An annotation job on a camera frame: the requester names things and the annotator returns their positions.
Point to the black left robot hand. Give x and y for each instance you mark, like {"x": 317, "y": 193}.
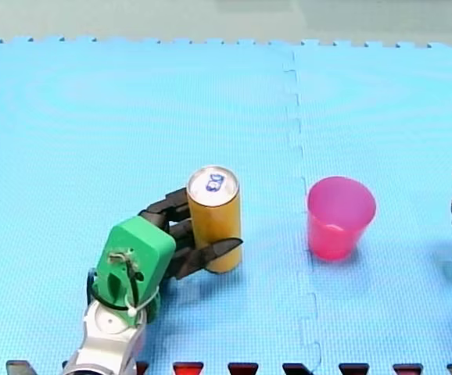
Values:
{"x": 190, "y": 256}

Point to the yellow drink can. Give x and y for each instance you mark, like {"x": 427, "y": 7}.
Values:
{"x": 216, "y": 230}

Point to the pink plastic cup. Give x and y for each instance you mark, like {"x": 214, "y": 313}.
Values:
{"x": 337, "y": 222}

